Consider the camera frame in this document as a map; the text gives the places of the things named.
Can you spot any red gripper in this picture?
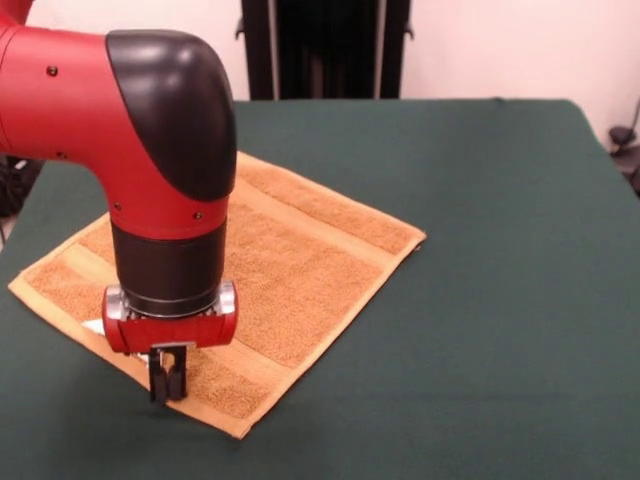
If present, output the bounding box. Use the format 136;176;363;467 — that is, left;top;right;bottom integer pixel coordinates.
101;280;239;405

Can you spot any tan terry towel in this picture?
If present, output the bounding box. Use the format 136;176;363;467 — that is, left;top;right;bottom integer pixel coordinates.
7;151;428;440

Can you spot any dark green table cloth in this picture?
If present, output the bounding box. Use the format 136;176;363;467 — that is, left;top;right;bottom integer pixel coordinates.
0;98;640;480

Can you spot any tall black metal rack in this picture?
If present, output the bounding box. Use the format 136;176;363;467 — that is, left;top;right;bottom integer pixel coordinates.
234;0;416;101

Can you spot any black cable tangle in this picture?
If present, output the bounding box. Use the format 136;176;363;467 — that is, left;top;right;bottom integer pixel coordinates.
0;154;44;219

